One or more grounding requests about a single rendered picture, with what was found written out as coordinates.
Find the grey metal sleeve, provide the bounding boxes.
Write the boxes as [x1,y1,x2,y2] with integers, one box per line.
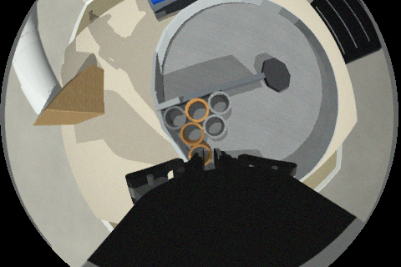
[208,91,231,115]
[203,114,227,139]
[163,106,188,130]

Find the bronze bushing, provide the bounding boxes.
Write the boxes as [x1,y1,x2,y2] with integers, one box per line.
[180,122,204,146]
[185,98,209,123]
[189,141,212,166]

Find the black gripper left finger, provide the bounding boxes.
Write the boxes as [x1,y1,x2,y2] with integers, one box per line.
[125,149,205,204]

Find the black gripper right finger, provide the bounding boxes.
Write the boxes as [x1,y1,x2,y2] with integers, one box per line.
[214,148,297,178]

